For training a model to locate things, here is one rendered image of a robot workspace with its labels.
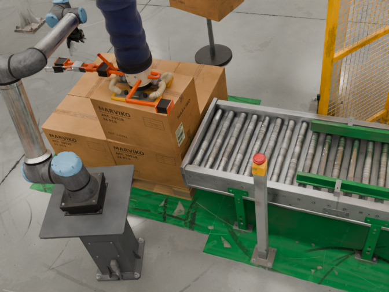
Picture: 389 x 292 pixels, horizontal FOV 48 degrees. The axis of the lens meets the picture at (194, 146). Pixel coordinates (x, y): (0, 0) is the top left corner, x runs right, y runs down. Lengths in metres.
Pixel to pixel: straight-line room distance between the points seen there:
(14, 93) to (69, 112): 1.35
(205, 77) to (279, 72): 1.09
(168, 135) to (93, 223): 0.75
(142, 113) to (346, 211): 1.39
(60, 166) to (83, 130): 1.06
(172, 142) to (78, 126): 0.90
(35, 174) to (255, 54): 2.89
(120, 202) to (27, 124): 0.69
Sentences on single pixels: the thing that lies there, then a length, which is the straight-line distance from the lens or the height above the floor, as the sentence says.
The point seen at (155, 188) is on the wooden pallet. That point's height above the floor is 0.02.
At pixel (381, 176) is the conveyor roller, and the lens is 2.91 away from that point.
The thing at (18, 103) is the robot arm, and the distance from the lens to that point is 2.36.
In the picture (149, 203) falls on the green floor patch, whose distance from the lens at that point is 3.51.
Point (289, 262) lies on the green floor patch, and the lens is 3.13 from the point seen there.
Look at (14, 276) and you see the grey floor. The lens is 3.57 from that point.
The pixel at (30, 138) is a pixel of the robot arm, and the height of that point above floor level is 1.26.
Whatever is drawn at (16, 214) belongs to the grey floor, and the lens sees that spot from 3.90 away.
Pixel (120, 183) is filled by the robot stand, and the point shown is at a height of 0.75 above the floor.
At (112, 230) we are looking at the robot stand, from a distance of 2.52.
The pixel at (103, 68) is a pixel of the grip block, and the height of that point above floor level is 1.09.
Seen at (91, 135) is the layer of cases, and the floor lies 0.54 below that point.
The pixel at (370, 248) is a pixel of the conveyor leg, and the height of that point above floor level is 0.16.
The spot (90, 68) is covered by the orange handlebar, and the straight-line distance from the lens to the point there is 3.06.
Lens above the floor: 2.78
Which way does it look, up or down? 47 degrees down
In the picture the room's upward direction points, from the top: 12 degrees counter-clockwise
